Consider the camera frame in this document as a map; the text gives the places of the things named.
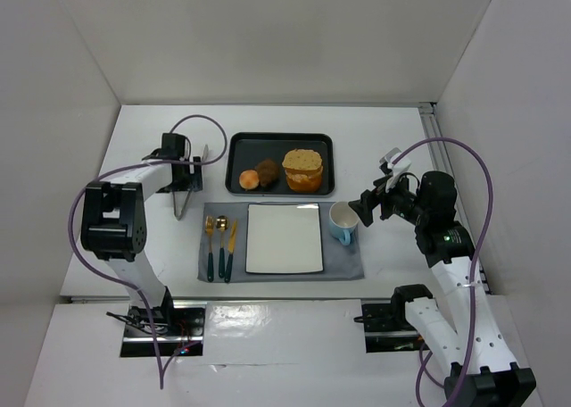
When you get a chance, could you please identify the silver metal tongs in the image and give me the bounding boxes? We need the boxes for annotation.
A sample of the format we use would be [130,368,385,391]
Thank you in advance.
[172,145,209,220]

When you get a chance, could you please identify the seeded bread slice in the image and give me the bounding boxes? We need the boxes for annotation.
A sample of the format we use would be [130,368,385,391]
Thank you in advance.
[282,149,322,170]

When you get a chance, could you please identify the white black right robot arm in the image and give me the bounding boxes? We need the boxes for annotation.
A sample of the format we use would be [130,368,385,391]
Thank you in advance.
[349,171,536,406]

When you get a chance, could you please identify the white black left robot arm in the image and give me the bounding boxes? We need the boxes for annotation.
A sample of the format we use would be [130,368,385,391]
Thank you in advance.
[80,133,209,328]

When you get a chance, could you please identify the light blue mug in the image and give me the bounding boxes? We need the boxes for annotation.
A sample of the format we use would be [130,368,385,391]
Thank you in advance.
[328,202,359,246]

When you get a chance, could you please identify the grey cloth placemat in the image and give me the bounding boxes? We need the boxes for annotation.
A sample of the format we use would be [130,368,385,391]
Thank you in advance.
[203,202,364,283]

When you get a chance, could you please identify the small round golden bun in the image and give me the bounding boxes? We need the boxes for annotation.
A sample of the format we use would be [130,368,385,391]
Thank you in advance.
[238,170,260,191]

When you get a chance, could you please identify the black rectangular baking tray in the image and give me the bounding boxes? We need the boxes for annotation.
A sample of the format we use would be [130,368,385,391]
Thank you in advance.
[225,132,335,197]

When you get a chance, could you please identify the orange round cake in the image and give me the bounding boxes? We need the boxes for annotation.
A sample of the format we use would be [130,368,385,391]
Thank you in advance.
[285,166,323,193]

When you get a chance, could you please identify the brown chocolate croissant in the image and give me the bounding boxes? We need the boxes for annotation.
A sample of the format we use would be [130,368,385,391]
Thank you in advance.
[255,159,279,187]

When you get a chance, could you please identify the white square plate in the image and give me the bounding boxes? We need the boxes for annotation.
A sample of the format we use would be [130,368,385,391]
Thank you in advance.
[245,203,324,275]

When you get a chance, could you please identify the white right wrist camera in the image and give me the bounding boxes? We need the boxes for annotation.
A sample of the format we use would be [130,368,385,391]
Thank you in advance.
[379,148,411,193]

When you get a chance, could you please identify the gold fork green handle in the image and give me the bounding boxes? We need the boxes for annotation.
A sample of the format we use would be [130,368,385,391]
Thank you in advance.
[205,215,214,282]

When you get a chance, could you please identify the gold spoon green handle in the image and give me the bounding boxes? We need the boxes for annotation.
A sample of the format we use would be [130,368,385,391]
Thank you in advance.
[216,215,228,279]

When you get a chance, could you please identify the gold knife green handle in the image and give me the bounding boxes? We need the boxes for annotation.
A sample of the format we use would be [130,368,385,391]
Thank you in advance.
[224,220,238,283]

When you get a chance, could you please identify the aluminium frame rail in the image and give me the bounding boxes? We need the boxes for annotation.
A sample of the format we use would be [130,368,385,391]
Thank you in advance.
[418,103,492,295]

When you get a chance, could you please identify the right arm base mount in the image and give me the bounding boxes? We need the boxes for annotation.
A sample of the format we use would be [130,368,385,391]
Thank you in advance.
[353,302,424,353]

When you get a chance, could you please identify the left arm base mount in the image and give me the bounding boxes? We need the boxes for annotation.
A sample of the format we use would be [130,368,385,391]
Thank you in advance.
[106,304,206,358]

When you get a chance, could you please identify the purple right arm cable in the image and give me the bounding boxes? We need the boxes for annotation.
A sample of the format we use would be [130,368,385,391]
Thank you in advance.
[394,137,495,406]

